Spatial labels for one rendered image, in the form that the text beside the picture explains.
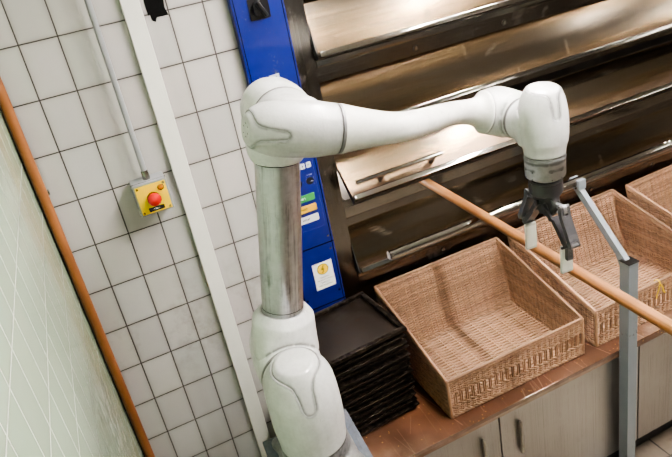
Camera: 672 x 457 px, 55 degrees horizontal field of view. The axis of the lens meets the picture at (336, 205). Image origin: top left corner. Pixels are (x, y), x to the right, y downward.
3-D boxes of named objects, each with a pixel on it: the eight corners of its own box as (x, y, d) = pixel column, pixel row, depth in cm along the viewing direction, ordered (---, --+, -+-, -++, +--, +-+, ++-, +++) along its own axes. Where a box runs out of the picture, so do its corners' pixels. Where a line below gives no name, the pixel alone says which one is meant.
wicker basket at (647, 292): (508, 289, 267) (503, 231, 256) (612, 243, 284) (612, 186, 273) (596, 349, 226) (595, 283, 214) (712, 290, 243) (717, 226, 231)
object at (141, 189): (138, 210, 196) (128, 180, 191) (170, 200, 199) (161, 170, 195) (142, 219, 189) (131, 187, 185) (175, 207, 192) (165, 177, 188)
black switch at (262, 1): (251, 21, 188) (242, -17, 184) (271, 16, 190) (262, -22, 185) (255, 22, 185) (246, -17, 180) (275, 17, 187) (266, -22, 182)
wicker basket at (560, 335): (381, 345, 249) (370, 285, 238) (501, 292, 266) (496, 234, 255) (450, 422, 208) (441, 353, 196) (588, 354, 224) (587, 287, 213)
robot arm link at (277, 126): (346, 101, 119) (325, 87, 131) (249, 101, 114) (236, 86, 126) (341, 169, 124) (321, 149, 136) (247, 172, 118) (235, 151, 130)
